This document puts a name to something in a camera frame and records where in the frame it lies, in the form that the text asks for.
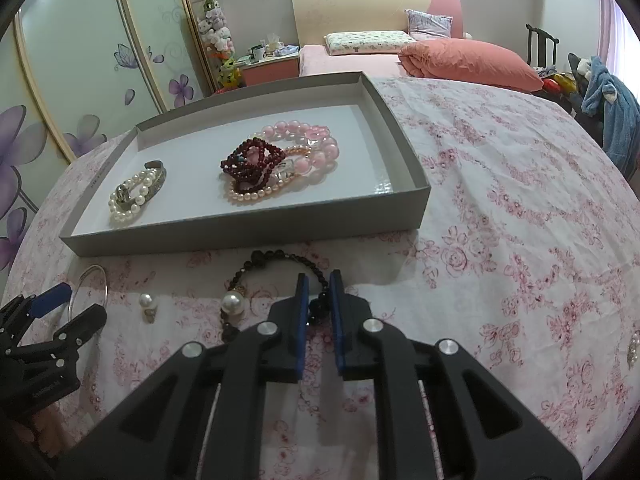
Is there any wide silver cuff bangle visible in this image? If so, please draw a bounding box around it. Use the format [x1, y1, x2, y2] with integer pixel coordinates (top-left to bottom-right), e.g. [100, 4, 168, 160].
[115, 159, 168, 207]

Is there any pink nightstand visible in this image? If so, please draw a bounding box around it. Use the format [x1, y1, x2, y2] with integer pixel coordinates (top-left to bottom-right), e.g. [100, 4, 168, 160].
[235, 54, 301, 87]

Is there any colourful toys pile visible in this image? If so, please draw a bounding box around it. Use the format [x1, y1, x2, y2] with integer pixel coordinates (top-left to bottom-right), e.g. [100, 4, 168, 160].
[539, 71, 577, 97]

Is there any plush toy tower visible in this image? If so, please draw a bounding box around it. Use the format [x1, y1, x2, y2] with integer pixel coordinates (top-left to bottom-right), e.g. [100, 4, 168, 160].
[192, 0, 246, 92]

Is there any pale pink bead bracelet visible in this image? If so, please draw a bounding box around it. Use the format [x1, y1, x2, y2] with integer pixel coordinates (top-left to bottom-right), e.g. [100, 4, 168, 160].
[248, 119, 334, 150]

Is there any white pearl bracelet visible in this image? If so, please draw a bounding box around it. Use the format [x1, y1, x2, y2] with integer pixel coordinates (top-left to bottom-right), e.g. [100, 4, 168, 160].
[107, 168, 159, 227]

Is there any white patterned pillow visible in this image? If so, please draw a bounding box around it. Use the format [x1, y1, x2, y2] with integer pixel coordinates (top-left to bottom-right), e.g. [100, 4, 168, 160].
[323, 30, 417, 56]

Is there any dark red bead bracelet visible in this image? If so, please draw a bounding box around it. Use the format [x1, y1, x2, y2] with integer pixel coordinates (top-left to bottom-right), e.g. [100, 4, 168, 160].
[220, 132, 287, 187]

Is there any folded pink quilt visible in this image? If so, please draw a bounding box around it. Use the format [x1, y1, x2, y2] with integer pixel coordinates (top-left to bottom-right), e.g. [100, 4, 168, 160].
[398, 37, 545, 94]

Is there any pearl earring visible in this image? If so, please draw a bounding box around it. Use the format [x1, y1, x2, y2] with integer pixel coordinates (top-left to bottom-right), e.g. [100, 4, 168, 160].
[138, 293, 160, 323]

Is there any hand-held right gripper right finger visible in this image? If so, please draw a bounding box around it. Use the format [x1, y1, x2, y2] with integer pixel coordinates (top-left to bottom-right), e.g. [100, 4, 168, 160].
[327, 270, 584, 480]

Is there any blue fleece garment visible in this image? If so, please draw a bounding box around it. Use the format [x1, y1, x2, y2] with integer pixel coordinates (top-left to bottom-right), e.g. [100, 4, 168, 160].
[580, 54, 640, 173]

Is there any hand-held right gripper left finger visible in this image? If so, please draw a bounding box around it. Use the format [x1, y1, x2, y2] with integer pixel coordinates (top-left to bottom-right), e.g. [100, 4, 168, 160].
[67, 273, 308, 480]

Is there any grey shallow cardboard box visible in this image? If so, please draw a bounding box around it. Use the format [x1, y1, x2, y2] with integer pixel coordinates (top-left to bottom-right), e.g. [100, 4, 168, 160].
[59, 71, 432, 259]

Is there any pink bed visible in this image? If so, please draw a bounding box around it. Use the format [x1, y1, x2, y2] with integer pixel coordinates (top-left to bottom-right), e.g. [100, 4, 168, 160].
[298, 43, 407, 79]

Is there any person's left hand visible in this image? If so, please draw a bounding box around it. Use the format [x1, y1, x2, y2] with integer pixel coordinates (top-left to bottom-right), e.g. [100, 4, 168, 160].
[10, 404, 67, 462]

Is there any pink and clear bead bracelet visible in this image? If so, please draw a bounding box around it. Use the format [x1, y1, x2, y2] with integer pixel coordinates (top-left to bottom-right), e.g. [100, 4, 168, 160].
[272, 137, 341, 182]

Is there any cream and pink headboard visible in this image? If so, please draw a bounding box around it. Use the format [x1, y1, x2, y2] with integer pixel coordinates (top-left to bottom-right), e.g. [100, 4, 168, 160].
[290, 0, 464, 49]

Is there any flower print sliding wardrobe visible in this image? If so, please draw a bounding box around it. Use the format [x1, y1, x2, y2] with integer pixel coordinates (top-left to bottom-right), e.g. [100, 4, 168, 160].
[0, 0, 217, 273]

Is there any thin silver bangle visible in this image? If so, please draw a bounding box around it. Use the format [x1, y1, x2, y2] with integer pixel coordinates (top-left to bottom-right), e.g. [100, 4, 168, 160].
[67, 264, 110, 322]

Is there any dark wooden chair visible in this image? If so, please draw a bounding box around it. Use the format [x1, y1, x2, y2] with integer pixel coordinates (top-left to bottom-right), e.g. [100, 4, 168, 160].
[524, 23, 582, 107]

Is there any lavender pillow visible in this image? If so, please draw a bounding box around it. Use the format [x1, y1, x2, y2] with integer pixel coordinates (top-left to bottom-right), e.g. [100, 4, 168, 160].
[404, 8, 454, 40]

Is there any black bead bracelet with pearl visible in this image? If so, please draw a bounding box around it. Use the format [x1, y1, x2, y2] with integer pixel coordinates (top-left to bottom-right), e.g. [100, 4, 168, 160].
[219, 249, 332, 347]

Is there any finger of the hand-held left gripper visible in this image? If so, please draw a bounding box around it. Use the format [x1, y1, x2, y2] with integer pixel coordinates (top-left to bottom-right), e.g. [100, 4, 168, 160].
[10, 304, 109, 368]
[0, 282, 74, 336]

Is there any pink curtain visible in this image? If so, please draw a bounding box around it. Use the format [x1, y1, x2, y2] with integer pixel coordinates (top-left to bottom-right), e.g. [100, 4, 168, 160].
[597, 0, 640, 88]

